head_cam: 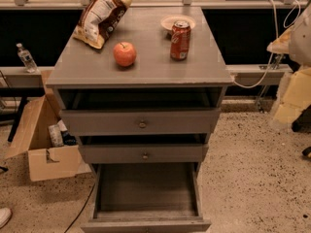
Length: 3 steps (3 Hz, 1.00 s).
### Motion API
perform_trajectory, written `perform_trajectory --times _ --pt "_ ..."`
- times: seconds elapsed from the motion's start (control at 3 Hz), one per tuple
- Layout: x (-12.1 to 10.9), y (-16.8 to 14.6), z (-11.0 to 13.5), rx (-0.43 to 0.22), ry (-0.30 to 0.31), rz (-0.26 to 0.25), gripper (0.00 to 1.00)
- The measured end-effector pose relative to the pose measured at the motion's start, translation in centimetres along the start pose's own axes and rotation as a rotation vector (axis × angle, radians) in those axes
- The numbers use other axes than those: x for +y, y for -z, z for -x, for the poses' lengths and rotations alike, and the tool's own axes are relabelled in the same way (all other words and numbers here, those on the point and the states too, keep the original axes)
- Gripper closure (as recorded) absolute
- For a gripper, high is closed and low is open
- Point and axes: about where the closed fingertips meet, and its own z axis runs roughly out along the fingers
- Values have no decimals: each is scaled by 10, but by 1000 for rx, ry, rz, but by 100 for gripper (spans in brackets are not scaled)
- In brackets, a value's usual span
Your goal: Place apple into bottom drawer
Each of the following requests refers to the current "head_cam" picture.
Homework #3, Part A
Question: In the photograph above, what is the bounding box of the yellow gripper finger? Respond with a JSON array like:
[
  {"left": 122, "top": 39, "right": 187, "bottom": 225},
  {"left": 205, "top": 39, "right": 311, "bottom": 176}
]
[
  {"left": 266, "top": 27, "right": 293, "bottom": 54},
  {"left": 271, "top": 69, "right": 311, "bottom": 125}
]

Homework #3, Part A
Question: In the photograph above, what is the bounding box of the red apple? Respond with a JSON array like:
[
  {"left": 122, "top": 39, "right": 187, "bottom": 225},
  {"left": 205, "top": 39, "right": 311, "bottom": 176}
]
[{"left": 113, "top": 42, "right": 137, "bottom": 67}]

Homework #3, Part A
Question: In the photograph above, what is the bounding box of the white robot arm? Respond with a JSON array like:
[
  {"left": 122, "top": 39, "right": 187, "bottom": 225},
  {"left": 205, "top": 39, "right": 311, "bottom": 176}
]
[{"left": 267, "top": 4, "right": 311, "bottom": 127}]

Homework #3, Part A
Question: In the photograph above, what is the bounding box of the grey drawer cabinet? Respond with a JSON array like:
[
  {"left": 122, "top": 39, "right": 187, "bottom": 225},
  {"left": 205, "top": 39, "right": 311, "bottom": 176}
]
[{"left": 45, "top": 6, "right": 235, "bottom": 233}]

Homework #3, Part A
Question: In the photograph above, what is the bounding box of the grey middle drawer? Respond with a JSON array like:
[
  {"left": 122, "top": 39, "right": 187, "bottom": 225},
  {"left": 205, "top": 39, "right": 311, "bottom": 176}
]
[{"left": 79, "top": 138, "right": 208, "bottom": 164}]

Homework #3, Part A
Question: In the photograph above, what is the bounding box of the grey drawer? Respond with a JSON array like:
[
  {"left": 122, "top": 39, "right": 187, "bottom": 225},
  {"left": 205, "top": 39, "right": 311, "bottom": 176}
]
[
  {"left": 79, "top": 138, "right": 208, "bottom": 164},
  {"left": 60, "top": 88, "right": 220, "bottom": 136},
  {"left": 82, "top": 163, "right": 211, "bottom": 233}
]

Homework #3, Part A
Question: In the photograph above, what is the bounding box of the grey bottom drawer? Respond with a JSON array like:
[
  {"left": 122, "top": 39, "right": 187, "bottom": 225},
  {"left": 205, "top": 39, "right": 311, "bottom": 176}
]
[{"left": 82, "top": 163, "right": 211, "bottom": 233}]

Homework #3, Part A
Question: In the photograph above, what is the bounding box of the grey top drawer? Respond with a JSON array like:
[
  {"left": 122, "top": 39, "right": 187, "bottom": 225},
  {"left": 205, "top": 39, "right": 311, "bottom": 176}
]
[{"left": 60, "top": 88, "right": 220, "bottom": 136}]

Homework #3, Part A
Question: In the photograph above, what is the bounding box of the red soda can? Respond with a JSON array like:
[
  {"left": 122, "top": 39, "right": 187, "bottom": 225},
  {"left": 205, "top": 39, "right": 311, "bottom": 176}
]
[{"left": 170, "top": 20, "right": 191, "bottom": 60}]

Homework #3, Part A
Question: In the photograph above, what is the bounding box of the small white bowl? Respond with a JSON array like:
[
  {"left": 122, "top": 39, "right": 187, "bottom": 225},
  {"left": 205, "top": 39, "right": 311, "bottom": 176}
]
[{"left": 160, "top": 15, "right": 196, "bottom": 31}]

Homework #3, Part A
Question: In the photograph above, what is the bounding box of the brown chip bag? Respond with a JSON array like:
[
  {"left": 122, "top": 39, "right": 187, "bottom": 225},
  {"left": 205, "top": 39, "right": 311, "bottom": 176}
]
[{"left": 73, "top": 0, "right": 133, "bottom": 50}]

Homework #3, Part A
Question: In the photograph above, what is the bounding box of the can inside cardboard box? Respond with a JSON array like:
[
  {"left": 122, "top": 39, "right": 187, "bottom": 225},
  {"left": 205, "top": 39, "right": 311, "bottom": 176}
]
[{"left": 49, "top": 124, "right": 64, "bottom": 148}]

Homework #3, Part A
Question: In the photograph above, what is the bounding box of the clear water bottle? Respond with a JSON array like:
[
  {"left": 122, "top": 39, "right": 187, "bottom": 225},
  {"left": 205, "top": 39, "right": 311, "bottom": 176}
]
[{"left": 17, "top": 43, "right": 37, "bottom": 73}]

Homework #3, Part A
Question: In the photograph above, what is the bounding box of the open cardboard box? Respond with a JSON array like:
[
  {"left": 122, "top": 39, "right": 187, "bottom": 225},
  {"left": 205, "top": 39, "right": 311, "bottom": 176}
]
[{"left": 3, "top": 69, "right": 92, "bottom": 183}]

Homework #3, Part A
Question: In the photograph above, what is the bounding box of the white shoe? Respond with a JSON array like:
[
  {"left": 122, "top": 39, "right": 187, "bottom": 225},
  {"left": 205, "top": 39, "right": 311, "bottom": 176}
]
[{"left": 0, "top": 208, "right": 12, "bottom": 228}]

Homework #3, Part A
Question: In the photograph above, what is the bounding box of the white cable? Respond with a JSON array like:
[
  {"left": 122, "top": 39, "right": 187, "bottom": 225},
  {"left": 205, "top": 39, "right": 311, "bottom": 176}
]
[{"left": 232, "top": 0, "right": 280, "bottom": 89}]

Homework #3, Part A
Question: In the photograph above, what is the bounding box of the black floor cable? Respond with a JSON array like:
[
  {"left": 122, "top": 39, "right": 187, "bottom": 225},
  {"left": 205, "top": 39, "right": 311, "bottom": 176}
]
[{"left": 63, "top": 182, "right": 97, "bottom": 233}]

